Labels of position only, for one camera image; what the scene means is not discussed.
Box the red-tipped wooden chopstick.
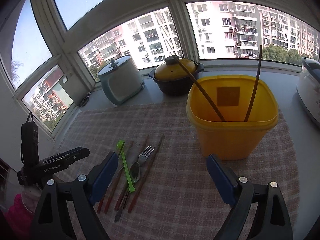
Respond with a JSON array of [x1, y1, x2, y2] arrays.
[[103, 141, 135, 215], [127, 135, 165, 213], [97, 194, 106, 213], [114, 135, 149, 211]]

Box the silver metal spoon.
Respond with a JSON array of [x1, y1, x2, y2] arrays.
[[114, 161, 140, 223]]

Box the green plastic spoon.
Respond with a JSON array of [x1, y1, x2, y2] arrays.
[[117, 140, 135, 193]]

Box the brown chopstick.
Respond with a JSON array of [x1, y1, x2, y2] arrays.
[[173, 56, 225, 121], [244, 45, 263, 121]]

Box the silver fork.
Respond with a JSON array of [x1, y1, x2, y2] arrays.
[[138, 146, 155, 166]]

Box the gloved left hand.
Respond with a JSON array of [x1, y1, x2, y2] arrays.
[[4, 186, 42, 239]]

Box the pink plaid table cloth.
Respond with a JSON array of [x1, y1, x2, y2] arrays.
[[52, 100, 299, 239]]

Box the black scissors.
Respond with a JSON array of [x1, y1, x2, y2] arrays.
[[79, 92, 91, 107]]

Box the white board on sill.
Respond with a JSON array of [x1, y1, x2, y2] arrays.
[[59, 73, 88, 106]]

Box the yellow plastic utensil container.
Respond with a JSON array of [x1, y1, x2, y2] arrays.
[[186, 75, 279, 160]]

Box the white teal electric cooker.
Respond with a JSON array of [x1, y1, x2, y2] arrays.
[[98, 55, 145, 105]]

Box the white floral rice cooker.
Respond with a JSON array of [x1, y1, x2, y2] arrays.
[[297, 57, 320, 127]]

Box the black pot yellow lid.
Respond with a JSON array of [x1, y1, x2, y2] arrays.
[[149, 55, 204, 96]]

